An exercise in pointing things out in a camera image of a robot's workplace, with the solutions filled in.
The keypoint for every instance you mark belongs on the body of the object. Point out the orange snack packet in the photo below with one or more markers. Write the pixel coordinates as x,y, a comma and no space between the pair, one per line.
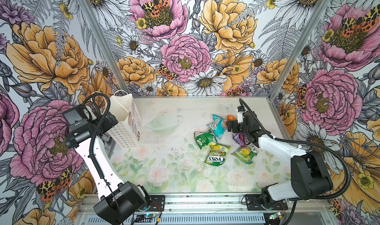
230,118

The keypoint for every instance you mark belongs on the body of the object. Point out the teal snack packet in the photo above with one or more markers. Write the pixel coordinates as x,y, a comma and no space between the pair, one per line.
218,126

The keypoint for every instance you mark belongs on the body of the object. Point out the white vented cable duct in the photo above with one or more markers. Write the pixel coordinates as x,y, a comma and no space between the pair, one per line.
203,219

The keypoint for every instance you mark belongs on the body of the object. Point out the right green circuit board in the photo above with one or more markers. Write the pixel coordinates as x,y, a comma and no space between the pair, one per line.
275,216

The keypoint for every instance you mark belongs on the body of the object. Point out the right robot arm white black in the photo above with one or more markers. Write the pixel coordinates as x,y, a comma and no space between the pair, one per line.
309,174

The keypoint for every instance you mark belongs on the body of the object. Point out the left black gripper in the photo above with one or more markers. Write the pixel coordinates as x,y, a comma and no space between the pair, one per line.
108,124

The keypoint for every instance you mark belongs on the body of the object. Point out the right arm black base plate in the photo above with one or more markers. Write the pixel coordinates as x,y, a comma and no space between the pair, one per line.
257,202

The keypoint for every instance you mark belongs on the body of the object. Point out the green yellow Fox's candy packet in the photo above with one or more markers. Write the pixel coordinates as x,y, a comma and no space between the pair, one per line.
217,155

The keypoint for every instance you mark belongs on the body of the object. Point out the left aluminium corner post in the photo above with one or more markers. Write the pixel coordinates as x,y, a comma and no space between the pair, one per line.
92,22

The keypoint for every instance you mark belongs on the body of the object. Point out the aluminium mounting rail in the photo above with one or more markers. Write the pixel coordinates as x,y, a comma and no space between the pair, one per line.
209,203

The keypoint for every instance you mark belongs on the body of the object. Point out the purple snack packet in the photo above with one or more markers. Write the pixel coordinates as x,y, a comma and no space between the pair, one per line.
240,139

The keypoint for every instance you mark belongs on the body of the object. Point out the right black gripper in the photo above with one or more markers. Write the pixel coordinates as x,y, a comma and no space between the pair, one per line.
234,123

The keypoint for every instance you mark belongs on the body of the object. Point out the left green circuit board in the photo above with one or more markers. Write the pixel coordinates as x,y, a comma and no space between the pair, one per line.
146,218

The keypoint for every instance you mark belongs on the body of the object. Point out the aluminium corner post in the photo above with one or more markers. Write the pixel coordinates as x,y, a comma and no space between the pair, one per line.
92,22
316,15

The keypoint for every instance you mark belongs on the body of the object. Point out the white paper bag with dots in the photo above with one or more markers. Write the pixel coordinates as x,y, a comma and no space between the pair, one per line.
127,132

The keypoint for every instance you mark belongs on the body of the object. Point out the green circuit board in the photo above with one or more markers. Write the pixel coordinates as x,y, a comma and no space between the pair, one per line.
275,216
146,218

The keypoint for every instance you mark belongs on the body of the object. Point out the right aluminium corner post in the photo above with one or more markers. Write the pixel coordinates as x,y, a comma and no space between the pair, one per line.
316,15

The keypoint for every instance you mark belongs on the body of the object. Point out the green round-logo snack packet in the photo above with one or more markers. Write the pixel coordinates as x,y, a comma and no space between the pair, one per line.
205,139

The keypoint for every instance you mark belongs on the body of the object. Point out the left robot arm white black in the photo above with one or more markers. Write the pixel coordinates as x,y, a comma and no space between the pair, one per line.
118,200

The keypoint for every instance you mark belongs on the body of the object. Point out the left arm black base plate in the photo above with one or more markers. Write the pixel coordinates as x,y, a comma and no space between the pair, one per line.
154,203

